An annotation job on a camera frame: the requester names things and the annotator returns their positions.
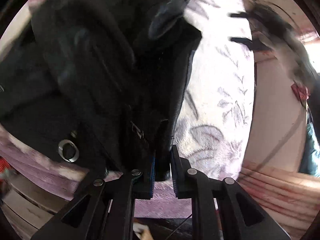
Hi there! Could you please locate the black leather jacket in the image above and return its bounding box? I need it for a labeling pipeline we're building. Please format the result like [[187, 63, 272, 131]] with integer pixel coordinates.
[[1, 0, 201, 177]]

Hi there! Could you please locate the teal hanging garment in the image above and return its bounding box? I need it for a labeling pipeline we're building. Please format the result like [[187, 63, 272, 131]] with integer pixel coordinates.
[[299, 109, 319, 178]]

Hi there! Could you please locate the red hanging cloth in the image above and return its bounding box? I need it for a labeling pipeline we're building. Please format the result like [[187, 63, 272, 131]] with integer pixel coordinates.
[[291, 83, 310, 101]]

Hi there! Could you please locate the floral plush bed blanket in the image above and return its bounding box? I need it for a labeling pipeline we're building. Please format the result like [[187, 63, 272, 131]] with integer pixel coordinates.
[[1, 0, 254, 218]]

